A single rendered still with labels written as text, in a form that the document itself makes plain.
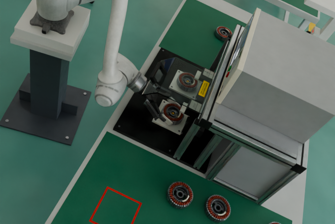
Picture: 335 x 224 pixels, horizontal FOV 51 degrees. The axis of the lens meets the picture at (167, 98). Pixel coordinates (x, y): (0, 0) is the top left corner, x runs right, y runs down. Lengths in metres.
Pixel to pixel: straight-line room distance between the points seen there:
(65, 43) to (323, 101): 1.24
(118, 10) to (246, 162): 0.80
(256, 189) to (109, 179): 0.65
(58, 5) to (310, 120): 1.25
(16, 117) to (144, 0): 1.81
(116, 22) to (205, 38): 0.96
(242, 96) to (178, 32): 0.96
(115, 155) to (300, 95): 0.81
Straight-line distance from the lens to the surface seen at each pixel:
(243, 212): 1.68
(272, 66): 1.39
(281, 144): 1.46
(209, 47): 2.23
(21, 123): 2.53
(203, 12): 2.49
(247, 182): 1.63
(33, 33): 1.93
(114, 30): 1.43
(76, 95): 2.68
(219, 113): 1.40
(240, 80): 1.33
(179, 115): 1.71
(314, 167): 3.12
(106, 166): 1.56
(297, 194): 1.88
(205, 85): 1.54
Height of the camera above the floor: 2.13
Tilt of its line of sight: 48 degrees down
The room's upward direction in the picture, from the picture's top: 25 degrees clockwise
